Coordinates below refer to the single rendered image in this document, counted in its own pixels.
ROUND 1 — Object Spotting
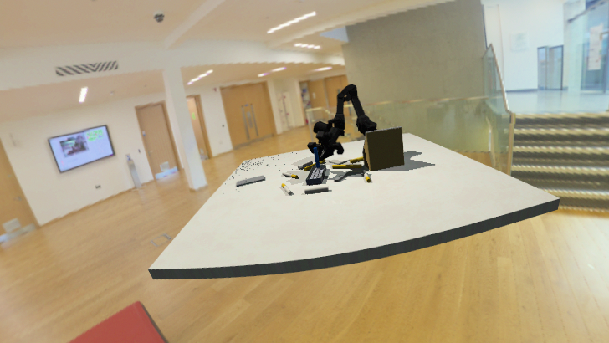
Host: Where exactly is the grey keyboard with white letter keys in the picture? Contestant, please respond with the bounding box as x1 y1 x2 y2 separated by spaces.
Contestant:
305 164 326 185

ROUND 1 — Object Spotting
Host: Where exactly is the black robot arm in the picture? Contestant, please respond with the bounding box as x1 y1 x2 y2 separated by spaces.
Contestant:
313 84 377 145

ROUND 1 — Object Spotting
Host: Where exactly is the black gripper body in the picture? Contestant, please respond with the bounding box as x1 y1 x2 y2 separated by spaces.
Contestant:
307 135 344 155

